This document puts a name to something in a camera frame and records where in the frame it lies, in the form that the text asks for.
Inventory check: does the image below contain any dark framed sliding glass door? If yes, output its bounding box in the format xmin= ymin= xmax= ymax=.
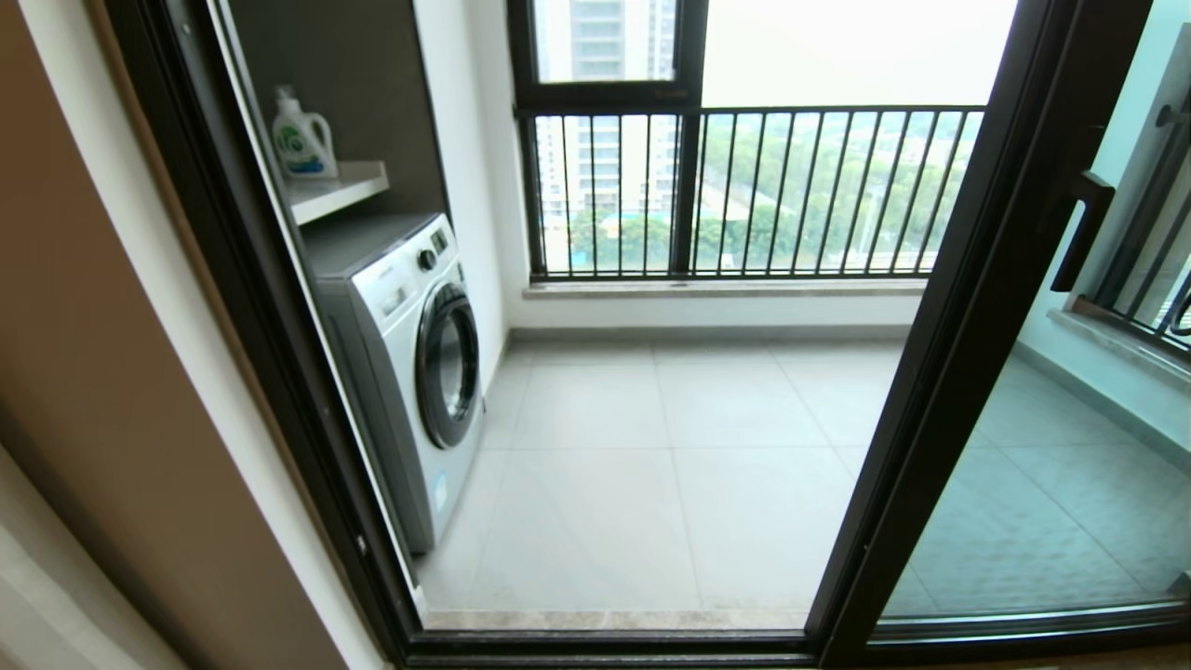
xmin=805 ymin=0 xmax=1191 ymax=670

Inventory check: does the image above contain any grey stone window sill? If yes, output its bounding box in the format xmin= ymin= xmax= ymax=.
xmin=1047 ymin=309 xmax=1191 ymax=399
xmin=521 ymin=279 xmax=930 ymax=302

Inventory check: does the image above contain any white front-load washing machine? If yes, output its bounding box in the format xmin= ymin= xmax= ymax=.
xmin=307 ymin=212 xmax=487 ymax=557

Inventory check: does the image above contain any high-rise apartment building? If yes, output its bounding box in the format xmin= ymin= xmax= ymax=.
xmin=538 ymin=0 xmax=678 ymax=222

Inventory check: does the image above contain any black balcony railing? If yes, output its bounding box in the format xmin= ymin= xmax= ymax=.
xmin=530 ymin=105 xmax=987 ymax=281

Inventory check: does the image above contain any white laundry detergent bottle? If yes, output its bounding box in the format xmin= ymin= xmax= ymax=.
xmin=272 ymin=86 xmax=340 ymax=181

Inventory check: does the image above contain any black window guard railing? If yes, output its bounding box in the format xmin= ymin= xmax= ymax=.
xmin=1070 ymin=88 xmax=1191 ymax=362

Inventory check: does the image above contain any cream curtain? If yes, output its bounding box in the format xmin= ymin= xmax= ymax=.
xmin=0 ymin=447 xmax=187 ymax=670

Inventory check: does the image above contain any black window frame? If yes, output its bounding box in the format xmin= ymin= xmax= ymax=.
xmin=507 ymin=0 xmax=710 ymax=284

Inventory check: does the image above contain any white wall shelf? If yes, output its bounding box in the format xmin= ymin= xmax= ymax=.
xmin=287 ymin=160 xmax=392 ymax=226

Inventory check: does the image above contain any dark sliding door frame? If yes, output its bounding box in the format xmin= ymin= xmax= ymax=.
xmin=104 ymin=0 xmax=1191 ymax=670

